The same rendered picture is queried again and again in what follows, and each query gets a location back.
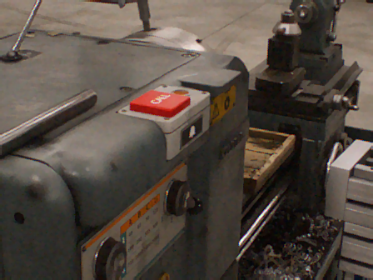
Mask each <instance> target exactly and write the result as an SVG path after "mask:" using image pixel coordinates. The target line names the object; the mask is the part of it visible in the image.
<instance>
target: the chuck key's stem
mask: <svg viewBox="0 0 373 280"><path fill-rule="evenodd" d="M137 7H138V14H139V18H140V20H141V21H142V25H143V28H144V32H149V31H151V26H150V23H149V19H150V18H151V14H150V11H149V5H148V1H147V0H137Z"/></svg>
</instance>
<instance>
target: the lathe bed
mask: <svg viewBox="0 0 373 280"><path fill-rule="evenodd" d="M344 61H345V59H343V58H342V59H341V62H342V66H341V69H340V70H339V71H338V72H337V73H336V75H335V76H334V77H333V78H332V79H331V80H330V81H329V82H328V83H327V84H326V85H325V86H326V87H329V92H330V91H331V90H332V89H334V90H339V95H344V97H346V98H347V99H349V103H350V104H351V105H352V106H357V103H358V98H359V90H360V85H361V82H360V81H359V80H356V79H357V78H358V76H359V75H360V74H361V73H362V71H363V67H359V66H358V63H357V62H356V61H355V62H354V63H353V64H352V65H351V66H347V65H344ZM266 68H268V65H266V60H264V61H263V62H261V63H259V64H258V65H256V66H255V67H254V68H253V69H252V70H250V71H251V72H253V73H261V72H263V71H264V70H265V69H266ZM250 71H249V72H250ZM310 81H311V84H316V85H319V86H322V81H314V80H310ZM301 146H302V143H301V145H295V144H294V150H293V151H292V152H291V154H290V155H289V156H288V157H287V158H286V159H285V161H284V162H283V163H282V164H281V165H280V166H279V168H278V169H277V170H276V171H275V172H274V174H272V176H271V177H270V178H268V180H267V182H265V184H264V185H263V186H262V187H261V188H260V190H259V191H258V192H257V193H256V195H255V196H252V195H249V194H244V193H243V194H242V204H241V231H240V242H239V253H238V255H237V257H236V260H237V261H238V260H239V259H240V258H241V256H242V255H243V253H244V252H245V251H246V250H247V249H248V247H249V246H250V244H251V243H252V242H253V240H254V239H256V237H257V235H258V234H259V232H260V231H261V230H262V229H263V228H264V227H265V225H266V223H267V222H268V221H269V219H270V218H271V216H272V215H273V213H274V212H275V211H276V210H277V209H278V208H279V206H280V205H281V203H282V201H284V199H285V198H286V196H288V193H290V191H291V190H292V188H293V187H292V186H291V185H290V184H291V182H292V181H293V179H294V178H295V177H294V176H292V174H293V172H294V171H295V170H296V169H297V164H298V162H297V161H296V160H295V159H291V158H293V156H294V155H295V154H296V153H297V151H298V150H299V148H301ZM298 166H299V164H298ZM289 185H290V186H289Z"/></svg>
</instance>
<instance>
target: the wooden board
mask: <svg viewBox="0 0 373 280"><path fill-rule="evenodd" d="M258 130H259V131H260V132H258ZM255 138H260V139H257V140H256V139H255ZM287 138H288V139H287ZM269 139H270V140H271V142H270V140H269ZM258 141H259V142H258ZM265 141H266V143H263V142H265ZM268 141H269V142H268ZM295 141H296V136H294V135H291V136H290V135H289V134H283V133H279V132H271V131H267V130H261V129H258V128H251V127H249V138H248V139H247V142H246V154H245V163H244V171H245V172H244V174H246V175H244V183H243V193H244V194H249V195H252V196H255V195H256V193H258V191H259V190H260V188H261V187H262V186H263V185H264V184H265V182H267V180H268V178H270V177H271V176H272V174H274V172H275V171H276V170H277V169H278V168H279V167H280V165H281V164H282V163H283V162H284V161H285V159H286V158H288V156H289V155H290V154H291V152H292V151H293V150H294V143H295ZM275 142H276V143H277V145H276V143H275ZM278 143H279V144H278ZM281 143H282V144H283V146H282V145H280V144H281ZM254 144H255V147H253V145H254ZM262 144H264V145H262ZM268 144H269V145H268ZM272 144H273V145H272ZM278 145H280V146H279V147H278ZM263 146H264V147H263ZM273 148H274V150H273ZM272 150H273V151H272ZM264 153H265V154H264ZM273 153H278V154H273ZM270 154H272V155H271V156H270ZM253 156H255V157H253ZM256 159H257V160H256ZM265 160H266V161H265ZM251 165H253V167H252V166H251ZM262 165H263V166H264V167H263V166H262ZM259 167H261V168H259ZM253 170H255V171H256V173H254V174H253V175H252V176H253V177H252V176H249V174H248V173H250V174H251V171H253ZM262 170H263V171H262ZM259 171H260V172H259ZM253 172H254V171H253ZM255 174H256V175H255ZM257 174H258V175H260V176H258V175H257ZM247 175H248V176H247Z"/></svg>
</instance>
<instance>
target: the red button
mask: <svg viewBox="0 0 373 280"><path fill-rule="evenodd" d="M190 105H191V98H190V97H188V96H183V95H177V94H174V93H166V92H158V91H154V90H151V91H149V92H147V93H144V94H143V95H141V96H140V97H138V98H137V99H134V101H131V102H130V110H131V111H134V112H140V113H149V114H152V115H156V116H162V117H165V118H173V117H174V116H176V115H177V114H178V113H179V112H181V111H182V110H183V109H185V108H187V107H189V106H190Z"/></svg>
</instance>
